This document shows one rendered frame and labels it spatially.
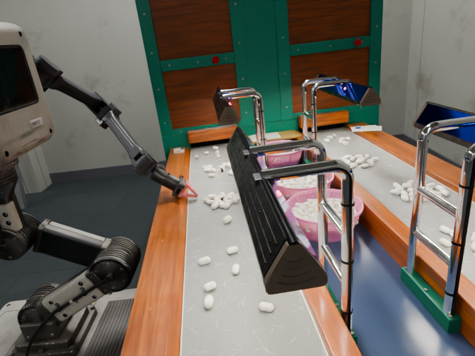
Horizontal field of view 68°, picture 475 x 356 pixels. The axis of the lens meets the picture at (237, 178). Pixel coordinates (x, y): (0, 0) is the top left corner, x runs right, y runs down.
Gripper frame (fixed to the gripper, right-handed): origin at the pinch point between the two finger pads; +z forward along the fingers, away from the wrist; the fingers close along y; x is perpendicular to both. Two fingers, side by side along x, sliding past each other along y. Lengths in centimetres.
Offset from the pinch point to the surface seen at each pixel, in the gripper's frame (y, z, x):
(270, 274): -99, -8, -33
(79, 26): 262, -138, -1
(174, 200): -3.9, -6.9, 4.6
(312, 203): -19.9, 34.5, -26.4
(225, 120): -2.9, -6.8, -33.4
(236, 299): -64, 9, -5
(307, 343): -81, 20, -13
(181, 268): -48.5, -2.3, 3.4
